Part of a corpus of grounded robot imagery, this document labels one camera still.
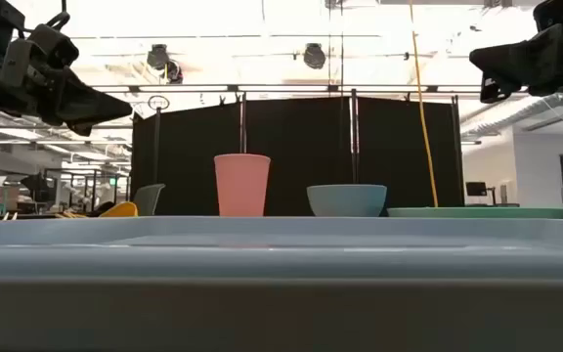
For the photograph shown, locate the green plate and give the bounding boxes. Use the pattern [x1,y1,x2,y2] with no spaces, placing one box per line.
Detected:
[386,205,563,220]

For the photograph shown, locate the pink plastic cup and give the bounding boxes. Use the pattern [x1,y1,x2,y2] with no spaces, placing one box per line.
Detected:
[213,153,272,218]

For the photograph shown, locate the blue bowl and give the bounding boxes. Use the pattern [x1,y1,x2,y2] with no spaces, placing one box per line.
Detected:
[306,183,388,218]

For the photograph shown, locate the light blue tray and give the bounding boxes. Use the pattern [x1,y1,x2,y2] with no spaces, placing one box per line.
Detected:
[0,215,563,352]

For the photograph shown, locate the black metal rack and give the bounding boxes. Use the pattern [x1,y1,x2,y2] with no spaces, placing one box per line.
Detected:
[41,166,132,214]

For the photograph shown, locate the round sign stand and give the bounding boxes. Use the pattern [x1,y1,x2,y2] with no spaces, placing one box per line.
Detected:
[147,94,171,186]

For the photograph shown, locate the black ceiling spotlight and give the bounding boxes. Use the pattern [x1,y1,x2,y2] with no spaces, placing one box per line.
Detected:
[145,43,185,86]
[302,42,327,70]

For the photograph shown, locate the yellow rounded object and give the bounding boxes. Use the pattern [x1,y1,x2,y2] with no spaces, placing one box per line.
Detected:
[99,200,140,219]

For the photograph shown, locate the grey chair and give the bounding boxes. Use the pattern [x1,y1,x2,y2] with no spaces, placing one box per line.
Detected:
[132,182,167,218]

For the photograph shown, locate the small black monitor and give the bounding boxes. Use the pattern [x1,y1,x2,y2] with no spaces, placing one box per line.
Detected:
[464,180,490,198]

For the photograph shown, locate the thin metal pole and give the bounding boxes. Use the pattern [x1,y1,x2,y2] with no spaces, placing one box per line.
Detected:
[238,91,248,155]
[349,88,361,186]

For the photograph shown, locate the black partition screen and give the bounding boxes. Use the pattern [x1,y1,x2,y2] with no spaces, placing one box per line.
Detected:
[130,94,465,218]

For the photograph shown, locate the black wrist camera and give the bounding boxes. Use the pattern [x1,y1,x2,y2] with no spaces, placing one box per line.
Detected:
[532,0,563,33]
[2,22,80,84]

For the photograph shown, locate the black camera cable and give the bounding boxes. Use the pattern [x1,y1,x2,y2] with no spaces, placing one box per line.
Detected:
[45,0,72,32]

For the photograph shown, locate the yellow cable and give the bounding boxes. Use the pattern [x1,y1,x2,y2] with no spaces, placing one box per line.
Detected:
[408,0,441,208]

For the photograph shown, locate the overhead metal rail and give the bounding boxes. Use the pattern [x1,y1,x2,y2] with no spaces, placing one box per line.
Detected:
[88,82,530,96]

